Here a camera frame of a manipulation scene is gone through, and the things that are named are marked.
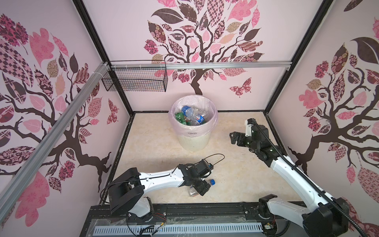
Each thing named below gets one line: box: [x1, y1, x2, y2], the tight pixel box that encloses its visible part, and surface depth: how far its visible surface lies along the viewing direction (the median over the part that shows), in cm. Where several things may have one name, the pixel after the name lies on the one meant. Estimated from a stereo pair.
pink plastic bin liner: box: [168, 94, 219, 137], surface depth 83 cm
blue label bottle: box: [181, 105, 196, 119], surface depth 88 cm
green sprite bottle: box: [174, 112, 191, 126], surface depth 87 cm
